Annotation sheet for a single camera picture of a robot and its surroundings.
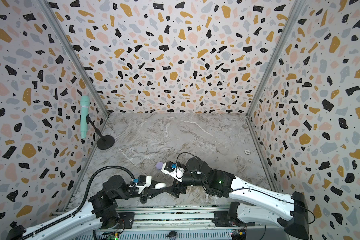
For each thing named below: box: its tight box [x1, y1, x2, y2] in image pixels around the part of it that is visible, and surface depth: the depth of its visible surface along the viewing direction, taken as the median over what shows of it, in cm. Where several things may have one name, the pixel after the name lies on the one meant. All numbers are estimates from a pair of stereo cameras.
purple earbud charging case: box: [156, 162, 164, 170], surface depth 94 cm
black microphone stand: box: [86, 114, 115, 150], surface depth 103 cm
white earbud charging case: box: [155, 182, 167, 190], surface depth 62 cm
